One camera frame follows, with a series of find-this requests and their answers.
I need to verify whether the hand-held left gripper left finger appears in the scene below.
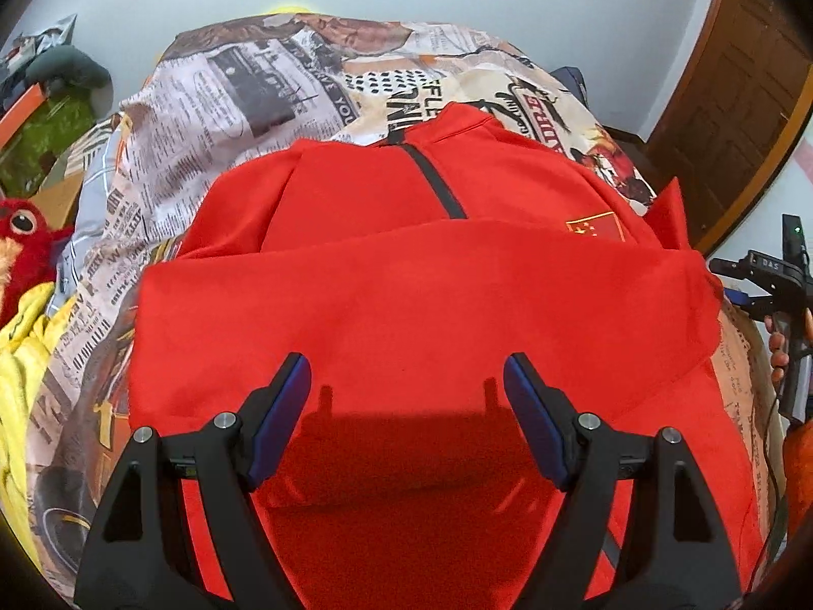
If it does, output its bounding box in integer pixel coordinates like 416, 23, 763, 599
73, 351, 312, 610

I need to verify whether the brown wooden door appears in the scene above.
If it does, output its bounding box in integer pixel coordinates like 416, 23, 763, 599
644, 0, 813, 255

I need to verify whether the cardboard piece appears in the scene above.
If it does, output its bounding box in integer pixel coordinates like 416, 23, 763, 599
32, 165, 96, 230

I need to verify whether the red zip jacket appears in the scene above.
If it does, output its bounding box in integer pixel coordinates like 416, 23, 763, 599
127, 102, 763, 610

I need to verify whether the thin black cable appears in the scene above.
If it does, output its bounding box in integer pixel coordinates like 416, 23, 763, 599
743, 387, 790, 593

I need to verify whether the red plush toy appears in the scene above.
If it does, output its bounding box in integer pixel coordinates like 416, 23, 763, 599
0, 197, 74, 331

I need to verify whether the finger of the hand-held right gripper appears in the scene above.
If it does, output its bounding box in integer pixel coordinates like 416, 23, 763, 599
727, 289, 772, 323
708, 257, 754, 284

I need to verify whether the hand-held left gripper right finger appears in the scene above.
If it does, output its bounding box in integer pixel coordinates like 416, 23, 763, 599
503, 352, 744, 610

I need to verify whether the printed plastic bag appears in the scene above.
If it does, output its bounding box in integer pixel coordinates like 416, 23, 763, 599
0, 13, 78, 80

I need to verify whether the yellow cloth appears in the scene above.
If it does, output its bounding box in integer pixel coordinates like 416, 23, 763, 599
0, 280, 77, 579

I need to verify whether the person's orange clothing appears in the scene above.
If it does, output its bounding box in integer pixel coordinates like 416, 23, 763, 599
781, 422, 813, 551

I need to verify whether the person's right hand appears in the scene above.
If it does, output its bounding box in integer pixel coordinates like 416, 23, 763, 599
765, 308, 813, 390

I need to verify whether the orange strip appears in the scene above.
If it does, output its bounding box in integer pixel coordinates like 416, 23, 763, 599
0, 79, 52, 148

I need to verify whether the dark blue cloth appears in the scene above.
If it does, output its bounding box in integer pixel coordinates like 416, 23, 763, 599
549, 67, 588, 106

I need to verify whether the grey plush pillow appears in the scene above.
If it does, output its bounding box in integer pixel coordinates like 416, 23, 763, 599
25, 44, 115, 118

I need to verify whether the newspaper print blanket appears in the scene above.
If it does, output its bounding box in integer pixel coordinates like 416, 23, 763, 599
25, 13, 789, 586

